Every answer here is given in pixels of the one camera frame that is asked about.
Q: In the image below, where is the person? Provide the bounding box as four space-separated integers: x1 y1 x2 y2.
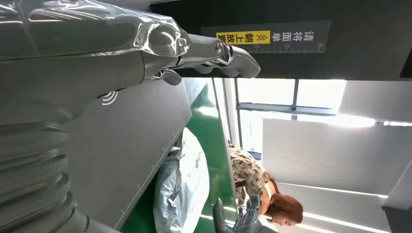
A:
227 143 304 227

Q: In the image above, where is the smooth white plastic mailer package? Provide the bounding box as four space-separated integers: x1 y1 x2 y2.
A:
178 127 210 233

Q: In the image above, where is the grey window frame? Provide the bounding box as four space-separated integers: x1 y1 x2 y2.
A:
234 79 337 146

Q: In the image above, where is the ribbed grey left arm sleeve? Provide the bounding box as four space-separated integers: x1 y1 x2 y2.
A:
0 121 120 233

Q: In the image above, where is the white partition board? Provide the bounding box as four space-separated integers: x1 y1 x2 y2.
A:
261 118 412 196

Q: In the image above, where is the yellow and grey instruction label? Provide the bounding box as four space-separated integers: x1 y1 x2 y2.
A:
201 19 332 54

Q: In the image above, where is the dark grey inbound machine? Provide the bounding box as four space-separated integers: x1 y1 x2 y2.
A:
63 0 412 231

